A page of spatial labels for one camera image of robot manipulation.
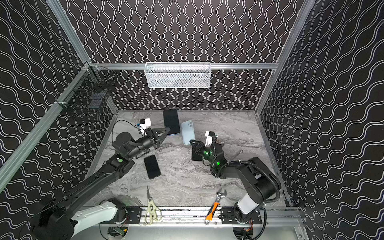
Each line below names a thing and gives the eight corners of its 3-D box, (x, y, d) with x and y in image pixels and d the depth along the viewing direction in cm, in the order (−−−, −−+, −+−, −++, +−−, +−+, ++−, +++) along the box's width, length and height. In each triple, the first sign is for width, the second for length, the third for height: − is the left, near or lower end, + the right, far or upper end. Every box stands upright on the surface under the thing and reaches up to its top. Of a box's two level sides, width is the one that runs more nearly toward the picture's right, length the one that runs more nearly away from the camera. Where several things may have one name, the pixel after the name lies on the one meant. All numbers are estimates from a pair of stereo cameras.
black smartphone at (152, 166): (149, 180, 88) (148, 178, 86) (143, 160, 96) (143, 158, 95) (161, 174, 90) (161, 173, 88) (155, 155, 98) (155, 154, 97)
